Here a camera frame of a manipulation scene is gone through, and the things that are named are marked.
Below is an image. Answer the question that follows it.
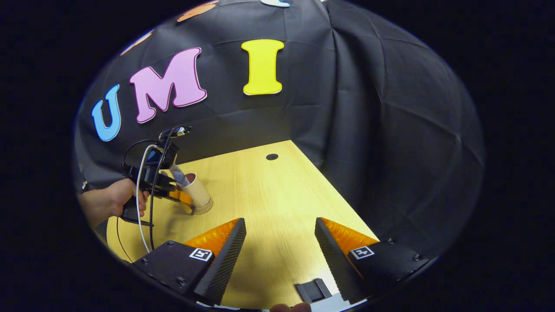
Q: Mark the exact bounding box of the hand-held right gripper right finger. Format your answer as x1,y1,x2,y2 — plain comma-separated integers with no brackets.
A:
314,217,434,304

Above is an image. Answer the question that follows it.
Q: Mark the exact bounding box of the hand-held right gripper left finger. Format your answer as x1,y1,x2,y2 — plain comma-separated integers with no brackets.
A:
132,218,247,306

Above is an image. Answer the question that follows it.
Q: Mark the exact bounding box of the beige cup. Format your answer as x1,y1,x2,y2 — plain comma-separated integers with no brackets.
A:
176,172,214,213

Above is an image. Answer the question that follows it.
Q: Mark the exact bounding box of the white toothpaste tube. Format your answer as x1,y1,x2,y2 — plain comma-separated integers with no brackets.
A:
170,164,187,188

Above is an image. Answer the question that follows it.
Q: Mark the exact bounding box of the wooden desktop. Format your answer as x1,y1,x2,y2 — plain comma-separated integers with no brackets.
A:
106,140,380,310

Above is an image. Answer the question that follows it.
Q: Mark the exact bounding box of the black backdrop cloth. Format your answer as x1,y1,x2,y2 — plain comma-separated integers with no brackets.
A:
74,0,484,260

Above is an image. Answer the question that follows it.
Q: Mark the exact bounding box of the black cable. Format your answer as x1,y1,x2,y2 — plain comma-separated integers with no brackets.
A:
149,126,183,252

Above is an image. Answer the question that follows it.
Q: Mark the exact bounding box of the black plastic bracket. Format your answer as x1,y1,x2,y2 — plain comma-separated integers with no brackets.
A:
296,279,333,303

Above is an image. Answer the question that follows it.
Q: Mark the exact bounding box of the white cable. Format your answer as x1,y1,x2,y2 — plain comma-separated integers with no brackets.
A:
136,144,159,254

